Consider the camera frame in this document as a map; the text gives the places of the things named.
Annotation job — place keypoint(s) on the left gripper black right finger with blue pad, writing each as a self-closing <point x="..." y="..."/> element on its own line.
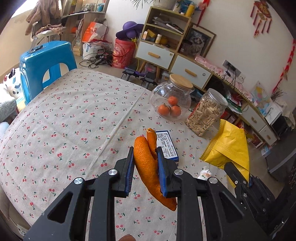
<point x="206" y="208"/>

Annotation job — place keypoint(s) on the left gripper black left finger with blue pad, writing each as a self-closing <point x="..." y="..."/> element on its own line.
<point x="85" y="208"/>

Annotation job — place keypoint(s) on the yellow snack bag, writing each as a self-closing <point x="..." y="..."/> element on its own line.
<point x="228" y="145"/>

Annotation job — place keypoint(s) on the long orange peel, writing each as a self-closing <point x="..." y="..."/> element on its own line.
<point x="146" y="162"/>

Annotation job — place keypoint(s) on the operator thumb tip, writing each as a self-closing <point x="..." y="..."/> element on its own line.
<point x="127" y="237"/>

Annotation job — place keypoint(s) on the black microwave oven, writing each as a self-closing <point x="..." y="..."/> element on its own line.
<point x="282" y="125"/>

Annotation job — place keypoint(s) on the cherry print tablecloth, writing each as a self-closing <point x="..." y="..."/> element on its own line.
<point x="80" y="126"/>

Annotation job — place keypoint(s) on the dark blue cardboard box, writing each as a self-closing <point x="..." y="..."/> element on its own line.
<point x="165" y="142"/>

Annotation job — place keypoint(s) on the plastic jar of seeds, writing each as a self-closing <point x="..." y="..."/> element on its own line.
<point x="209" y="109"/>

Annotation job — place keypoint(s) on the tangerine in jar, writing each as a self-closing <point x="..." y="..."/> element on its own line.
<point x="172" y="100"/>
<point x="164" y="110"/>
<point x="175" y="111"/>

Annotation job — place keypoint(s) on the colourful map poster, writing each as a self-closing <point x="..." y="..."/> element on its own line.
<point x="260" y="98"/>

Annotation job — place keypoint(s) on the glass teapot jar bamboo lid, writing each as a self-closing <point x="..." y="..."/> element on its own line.
<point x="177" y="86"/>

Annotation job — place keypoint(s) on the pink cloth on cabinet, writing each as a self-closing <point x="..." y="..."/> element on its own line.
<point x="227" y="74"/>

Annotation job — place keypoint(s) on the white cow plush toy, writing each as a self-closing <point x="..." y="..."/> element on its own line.
<point x="13" y="83"/>

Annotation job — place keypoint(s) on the blue plastic stool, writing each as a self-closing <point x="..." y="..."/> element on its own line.
<point x="41" y="67"/>

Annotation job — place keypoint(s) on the red bucket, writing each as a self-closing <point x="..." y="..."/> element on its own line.
<point x="123" y="53"/>

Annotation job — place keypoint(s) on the framed cat picture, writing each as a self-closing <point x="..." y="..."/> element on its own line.
<point x="199" y="41"/>

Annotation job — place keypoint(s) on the orange white shopping bag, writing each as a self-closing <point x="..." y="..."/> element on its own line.
<point x="94" y="32"/>

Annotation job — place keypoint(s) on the wooden shelf cabinet with drawers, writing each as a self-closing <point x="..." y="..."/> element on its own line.
<point x="163" y="44"/>

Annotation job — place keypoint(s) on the purple hat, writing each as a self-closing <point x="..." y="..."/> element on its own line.
<point x="130" y="30"/>

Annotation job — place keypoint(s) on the chair with brown clothes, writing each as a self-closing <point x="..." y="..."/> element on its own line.
<point x="44" y="21"/>

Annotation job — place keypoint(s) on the wooden desk bookshelf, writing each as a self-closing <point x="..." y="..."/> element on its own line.
<point x="76" y="17"/>

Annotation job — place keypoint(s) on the red hanging knot ornament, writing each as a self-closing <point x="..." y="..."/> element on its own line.
<point x="261" y="17"/>

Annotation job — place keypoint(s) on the yellow bottle on shelf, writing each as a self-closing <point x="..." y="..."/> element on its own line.
<point x="190" y="10"/>

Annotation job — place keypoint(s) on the potted spider plant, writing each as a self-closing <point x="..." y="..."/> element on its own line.
<point x="166" y="4"/>

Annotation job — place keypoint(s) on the red string wall decoration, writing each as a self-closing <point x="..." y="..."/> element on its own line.
<point x="286" y="67"/>

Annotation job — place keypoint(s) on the wall power outlet strip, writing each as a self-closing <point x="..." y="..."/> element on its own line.
<point x="233" y="70"/>

